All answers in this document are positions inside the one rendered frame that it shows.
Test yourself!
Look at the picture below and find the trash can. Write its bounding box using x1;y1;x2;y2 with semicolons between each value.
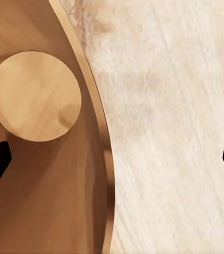
0;0;115;254

